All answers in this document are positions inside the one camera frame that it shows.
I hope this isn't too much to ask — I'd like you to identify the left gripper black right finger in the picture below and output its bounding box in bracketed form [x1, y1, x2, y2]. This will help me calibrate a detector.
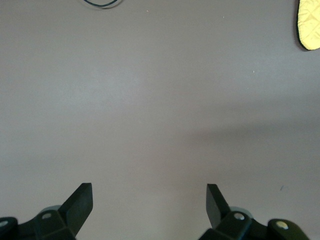
[198, 184, 311, 240]

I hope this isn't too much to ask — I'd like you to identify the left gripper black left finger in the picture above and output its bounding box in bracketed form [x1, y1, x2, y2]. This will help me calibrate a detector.
[0, 182, 94, 240]

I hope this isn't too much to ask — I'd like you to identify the brown table cover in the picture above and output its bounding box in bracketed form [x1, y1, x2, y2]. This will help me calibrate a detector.
[0, 0, 320, 240]

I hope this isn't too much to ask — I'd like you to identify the yellow quilted oven mitt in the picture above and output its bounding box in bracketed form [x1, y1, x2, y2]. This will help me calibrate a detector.
[295, 0, 320, 51]

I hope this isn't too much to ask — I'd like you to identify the thin black looped cable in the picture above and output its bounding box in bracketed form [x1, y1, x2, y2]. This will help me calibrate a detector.
[83, 0, 119, 10]

